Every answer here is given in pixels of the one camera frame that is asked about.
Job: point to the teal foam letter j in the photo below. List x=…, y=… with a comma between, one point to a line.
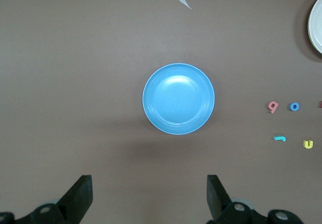
x=278, y=138

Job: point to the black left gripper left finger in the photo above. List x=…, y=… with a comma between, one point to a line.
x=75, y=198

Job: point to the blue plate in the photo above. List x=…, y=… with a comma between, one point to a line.
x=178, y=99

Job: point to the beige plate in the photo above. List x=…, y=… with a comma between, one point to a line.
x=317, y=25

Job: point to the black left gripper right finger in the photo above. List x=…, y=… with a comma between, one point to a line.
x=219, y=201

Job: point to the blue foam letter o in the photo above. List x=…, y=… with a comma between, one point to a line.
x=291, y=106

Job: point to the yellow foam letter n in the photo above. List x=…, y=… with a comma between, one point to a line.
x=305, y=144

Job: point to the small grey paper scrap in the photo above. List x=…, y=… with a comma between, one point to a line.
x=183, y=0

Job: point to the brown table cover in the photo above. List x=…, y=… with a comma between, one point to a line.
x=75, y=83

